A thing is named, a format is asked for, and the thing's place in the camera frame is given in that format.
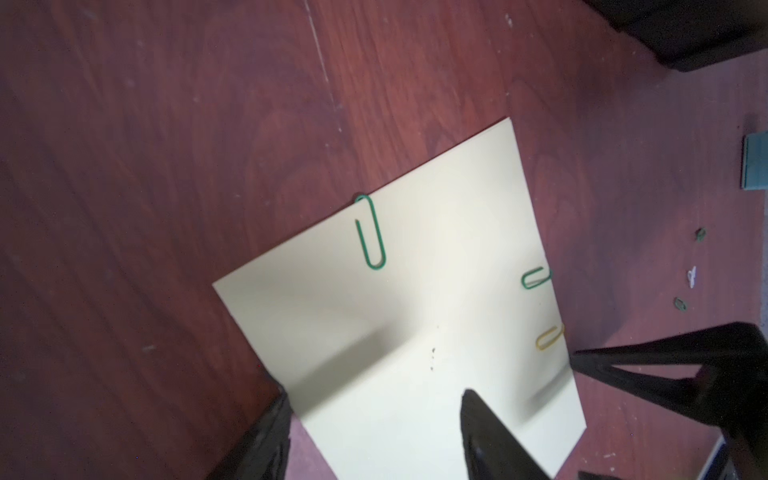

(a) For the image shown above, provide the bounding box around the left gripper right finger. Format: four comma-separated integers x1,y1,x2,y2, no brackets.
460,389,549,480

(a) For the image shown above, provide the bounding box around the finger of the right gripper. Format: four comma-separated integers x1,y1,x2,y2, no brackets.
575,359,726,427
570,322,767,368

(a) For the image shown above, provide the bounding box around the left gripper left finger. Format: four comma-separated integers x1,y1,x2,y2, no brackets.
207,389,293,480

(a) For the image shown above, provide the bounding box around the yellow paper sheet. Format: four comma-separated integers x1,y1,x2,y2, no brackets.
214,119,586,479

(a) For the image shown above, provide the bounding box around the white paperclip on table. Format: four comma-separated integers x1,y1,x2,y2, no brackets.
686,266,697,289

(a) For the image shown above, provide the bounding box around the small teal alarm clock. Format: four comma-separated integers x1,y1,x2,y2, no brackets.
741,131,768,190

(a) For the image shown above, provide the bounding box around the black plastic toolbox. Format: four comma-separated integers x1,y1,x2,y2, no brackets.
586,0,767,72

